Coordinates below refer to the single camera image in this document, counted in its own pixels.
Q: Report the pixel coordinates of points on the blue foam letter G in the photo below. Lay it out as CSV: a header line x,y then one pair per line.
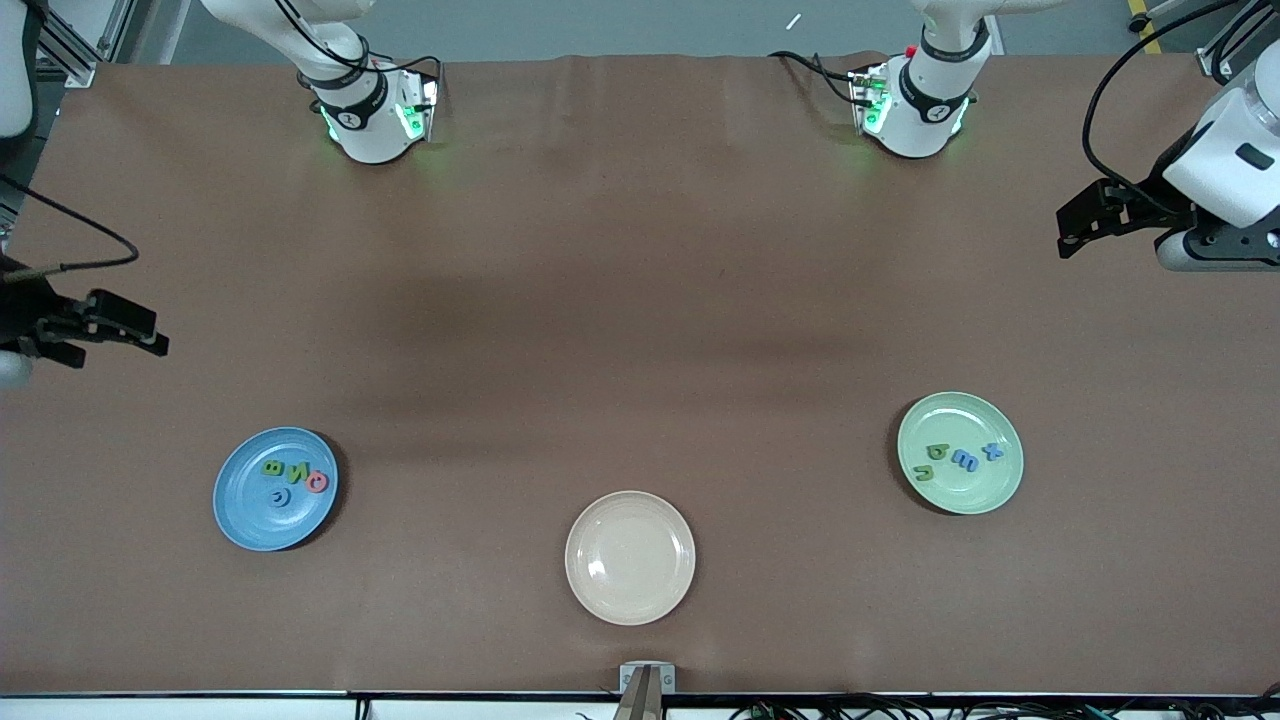
x,y
273,497

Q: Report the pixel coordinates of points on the white table edge rail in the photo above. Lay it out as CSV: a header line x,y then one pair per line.
x,y
200,708

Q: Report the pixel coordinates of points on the blue plate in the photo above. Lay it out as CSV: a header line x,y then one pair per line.
x,y
250,525

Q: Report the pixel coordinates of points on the beige plate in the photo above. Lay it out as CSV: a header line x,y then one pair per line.
x,y
630,560

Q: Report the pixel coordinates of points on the red foam letter Q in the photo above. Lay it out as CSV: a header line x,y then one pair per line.
x,y
311,483

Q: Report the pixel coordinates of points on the blue foam letter m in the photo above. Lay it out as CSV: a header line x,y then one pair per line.
x,y
965,460

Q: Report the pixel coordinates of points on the green foam letter B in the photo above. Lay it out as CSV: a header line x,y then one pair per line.
x,y
273,467

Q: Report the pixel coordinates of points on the aluminium frame post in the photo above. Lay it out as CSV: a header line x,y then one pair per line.
x,y
75,62
1210,62

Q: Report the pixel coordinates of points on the green plate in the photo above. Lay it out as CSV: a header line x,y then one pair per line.
x,y
960,495

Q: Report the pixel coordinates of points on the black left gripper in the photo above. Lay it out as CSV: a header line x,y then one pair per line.
x,y
1141,203

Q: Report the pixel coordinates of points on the tan camera pole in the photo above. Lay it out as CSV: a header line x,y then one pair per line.
x,y
640,700

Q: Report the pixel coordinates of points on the brown table cover cloth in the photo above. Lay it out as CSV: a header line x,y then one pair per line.
x,y
640,250

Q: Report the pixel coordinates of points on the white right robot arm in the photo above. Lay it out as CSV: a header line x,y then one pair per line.
x,y
360,120

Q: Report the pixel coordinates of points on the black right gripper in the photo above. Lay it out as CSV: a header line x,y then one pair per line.
x,y
22,309

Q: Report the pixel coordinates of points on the gray metal camera bracket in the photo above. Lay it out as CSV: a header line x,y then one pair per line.
x,y
626,680

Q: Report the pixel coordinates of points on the green foam letter N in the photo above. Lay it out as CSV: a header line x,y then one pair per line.
x,y
297,473

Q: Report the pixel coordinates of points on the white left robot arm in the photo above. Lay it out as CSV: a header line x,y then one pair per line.
x,y
925,110

